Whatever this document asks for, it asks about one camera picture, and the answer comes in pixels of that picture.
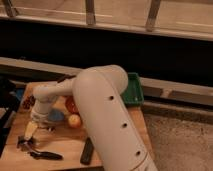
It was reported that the wooden cutting board table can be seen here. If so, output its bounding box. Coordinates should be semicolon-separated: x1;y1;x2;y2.
0;79;155;171

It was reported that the blue brush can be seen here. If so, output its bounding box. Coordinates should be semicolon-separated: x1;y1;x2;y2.
47;109;64;122

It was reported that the bunch of dark grapes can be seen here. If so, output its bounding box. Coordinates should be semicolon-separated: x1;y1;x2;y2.
22;95;35;110

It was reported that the yellow red apple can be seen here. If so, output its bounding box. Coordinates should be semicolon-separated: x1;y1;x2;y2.
68;114;82;128

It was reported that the red bowl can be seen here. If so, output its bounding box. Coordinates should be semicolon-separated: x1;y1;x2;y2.
65;96;78;114

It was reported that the black remote control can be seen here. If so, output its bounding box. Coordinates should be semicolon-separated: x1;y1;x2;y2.
80;138;94;165

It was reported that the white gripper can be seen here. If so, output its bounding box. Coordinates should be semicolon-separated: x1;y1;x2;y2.
24;103;50;140

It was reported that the green plastic tray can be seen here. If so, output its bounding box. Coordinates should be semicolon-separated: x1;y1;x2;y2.
121;72;144;107

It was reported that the black handled utensil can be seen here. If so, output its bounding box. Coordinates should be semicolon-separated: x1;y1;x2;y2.
29;151;63;160

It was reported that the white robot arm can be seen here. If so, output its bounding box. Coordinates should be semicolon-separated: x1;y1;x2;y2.
24;65;158;171

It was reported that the metal binder clip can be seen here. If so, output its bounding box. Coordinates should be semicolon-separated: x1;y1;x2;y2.
17;136;35;151

